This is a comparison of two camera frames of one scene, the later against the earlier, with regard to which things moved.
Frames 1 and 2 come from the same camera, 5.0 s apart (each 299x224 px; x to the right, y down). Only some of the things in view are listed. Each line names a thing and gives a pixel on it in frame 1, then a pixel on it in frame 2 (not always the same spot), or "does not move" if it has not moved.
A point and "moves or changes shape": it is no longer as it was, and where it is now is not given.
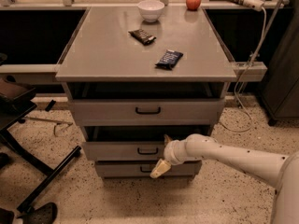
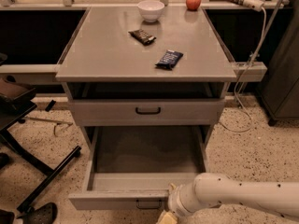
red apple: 193,2 does not move
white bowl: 150,9 does not move
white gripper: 169,153 → 175,200
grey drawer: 134,143 moves or changes shape
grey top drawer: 149,112 does not move
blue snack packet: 169,60 does not move
